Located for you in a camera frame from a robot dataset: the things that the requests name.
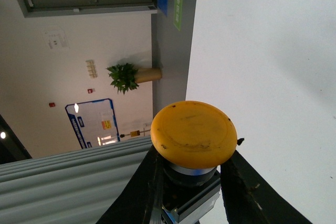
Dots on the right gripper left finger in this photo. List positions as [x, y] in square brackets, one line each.
[141, 200]

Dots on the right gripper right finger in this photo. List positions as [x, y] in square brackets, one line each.
[247, 196]

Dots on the yellow mushroom push button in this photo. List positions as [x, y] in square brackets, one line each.
[194, 138]

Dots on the grey curtain right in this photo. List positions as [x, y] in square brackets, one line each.
[73, 187]

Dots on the left potted plant gold pot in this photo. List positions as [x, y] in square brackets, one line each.
[127, 77]

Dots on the blue framed notice board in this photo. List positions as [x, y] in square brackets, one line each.
[94, 122]

